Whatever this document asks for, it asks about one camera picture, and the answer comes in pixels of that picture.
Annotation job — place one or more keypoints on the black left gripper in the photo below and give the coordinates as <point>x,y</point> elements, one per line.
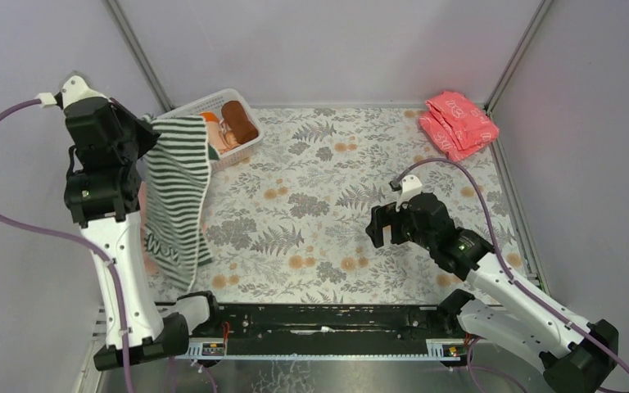
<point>141,133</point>

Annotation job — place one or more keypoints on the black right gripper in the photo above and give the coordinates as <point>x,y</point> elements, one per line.
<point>382,224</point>

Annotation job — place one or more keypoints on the green white striped towel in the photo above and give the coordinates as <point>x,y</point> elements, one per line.
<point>178,172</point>

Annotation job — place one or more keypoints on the brown towel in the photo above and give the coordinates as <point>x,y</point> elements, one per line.
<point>238,120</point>

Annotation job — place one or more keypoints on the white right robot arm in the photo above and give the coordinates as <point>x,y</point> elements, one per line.
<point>571,353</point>

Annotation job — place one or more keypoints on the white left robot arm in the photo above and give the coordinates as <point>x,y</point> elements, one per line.
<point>102,198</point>

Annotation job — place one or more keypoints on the pink towel under striped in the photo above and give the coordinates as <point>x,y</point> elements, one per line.
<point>150,264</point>

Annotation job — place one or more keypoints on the floral patterned table mat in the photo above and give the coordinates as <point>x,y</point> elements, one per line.
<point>287,224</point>

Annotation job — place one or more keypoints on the orange rolled towel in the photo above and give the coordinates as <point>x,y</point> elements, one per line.
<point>214,132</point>

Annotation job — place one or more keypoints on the white plastic basket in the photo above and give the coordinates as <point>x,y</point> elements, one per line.
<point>213,103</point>

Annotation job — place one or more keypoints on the pink patterned folded towel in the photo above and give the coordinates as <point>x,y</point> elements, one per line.
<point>456,126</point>

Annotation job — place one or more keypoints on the beige patterned rolled towel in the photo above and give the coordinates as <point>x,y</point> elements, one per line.
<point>229,140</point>

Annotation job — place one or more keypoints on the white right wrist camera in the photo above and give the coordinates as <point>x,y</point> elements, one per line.
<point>408,187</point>

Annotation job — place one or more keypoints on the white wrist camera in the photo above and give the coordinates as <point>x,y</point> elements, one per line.
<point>75,88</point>
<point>408,187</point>

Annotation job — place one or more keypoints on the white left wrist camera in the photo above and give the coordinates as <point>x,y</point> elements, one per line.
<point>75,88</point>

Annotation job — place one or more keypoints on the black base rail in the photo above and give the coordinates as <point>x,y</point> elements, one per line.
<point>328,332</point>

